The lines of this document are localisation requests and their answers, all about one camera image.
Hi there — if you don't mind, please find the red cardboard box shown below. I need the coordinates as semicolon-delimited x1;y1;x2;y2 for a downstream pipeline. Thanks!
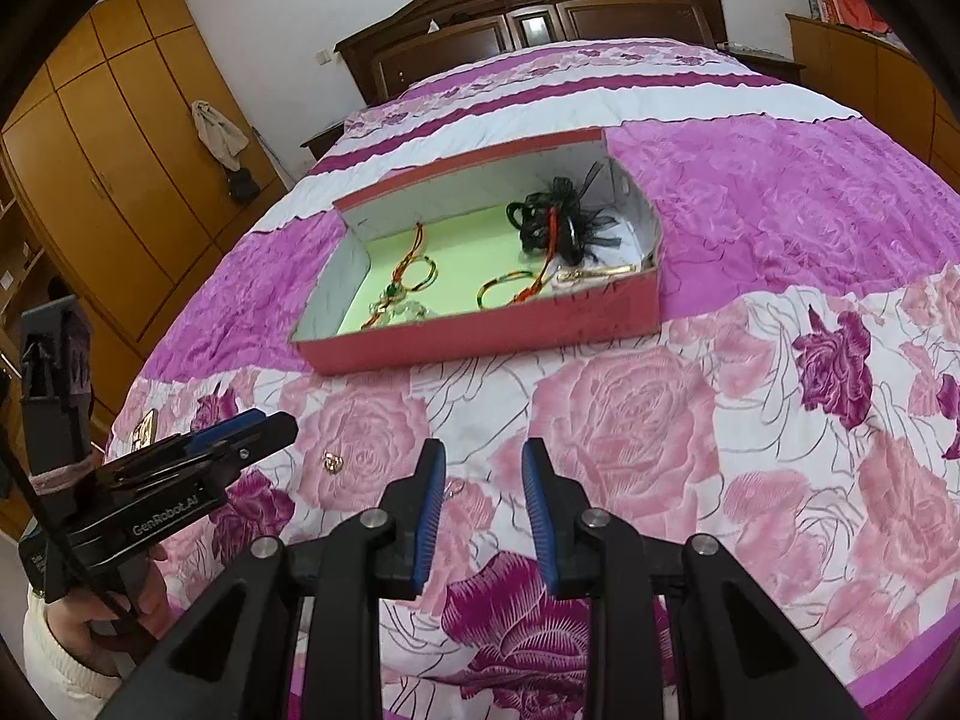
290;128;661;376

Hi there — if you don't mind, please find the left hand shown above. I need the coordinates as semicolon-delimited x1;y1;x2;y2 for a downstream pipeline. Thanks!
44;541;179;662

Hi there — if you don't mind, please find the white hanging garment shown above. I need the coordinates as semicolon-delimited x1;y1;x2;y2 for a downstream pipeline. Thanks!
190;99;249;172

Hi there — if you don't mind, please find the wooden dresser cabinet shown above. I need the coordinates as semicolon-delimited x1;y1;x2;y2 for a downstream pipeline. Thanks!
788;15;960;188

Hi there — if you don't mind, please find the green paper liner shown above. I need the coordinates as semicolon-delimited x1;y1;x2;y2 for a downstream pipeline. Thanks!
338;206;562;335

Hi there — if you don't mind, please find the wooden wardrobe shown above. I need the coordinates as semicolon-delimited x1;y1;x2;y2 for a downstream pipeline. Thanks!
2;0;285;355

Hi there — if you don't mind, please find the red cord jade pendant bracelet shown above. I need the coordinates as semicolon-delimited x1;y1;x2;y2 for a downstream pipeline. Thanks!
359;219;441;332

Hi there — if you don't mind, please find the black hanging bag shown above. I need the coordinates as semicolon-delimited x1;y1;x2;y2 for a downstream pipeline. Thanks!
226;167;262;205

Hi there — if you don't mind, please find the white sleeve left forearm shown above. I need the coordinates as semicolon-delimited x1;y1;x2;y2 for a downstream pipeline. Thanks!
23;590;122;720

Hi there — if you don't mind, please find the pink gold hair clip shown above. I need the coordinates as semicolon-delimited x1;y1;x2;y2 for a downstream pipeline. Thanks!
551;263;638;284

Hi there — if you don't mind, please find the gold flower earring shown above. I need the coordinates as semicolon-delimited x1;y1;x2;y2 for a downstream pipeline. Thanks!
322;452;345;475

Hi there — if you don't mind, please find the black ribbon hair accessory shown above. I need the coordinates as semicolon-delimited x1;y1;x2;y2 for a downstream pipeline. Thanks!
506;161;622;265

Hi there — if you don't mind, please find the multicolour woven bell bracelet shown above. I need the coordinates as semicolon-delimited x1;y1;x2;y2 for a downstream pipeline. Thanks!
475;208;565;313

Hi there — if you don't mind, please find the dark bedside table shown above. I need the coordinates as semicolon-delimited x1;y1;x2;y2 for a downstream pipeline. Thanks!
301;122;345;161

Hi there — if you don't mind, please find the dark wooden headboard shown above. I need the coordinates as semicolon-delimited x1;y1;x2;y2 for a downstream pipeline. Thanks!
335;0;727;104

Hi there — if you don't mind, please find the pink floral bedspread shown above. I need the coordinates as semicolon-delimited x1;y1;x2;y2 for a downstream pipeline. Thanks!
107;39;958;718

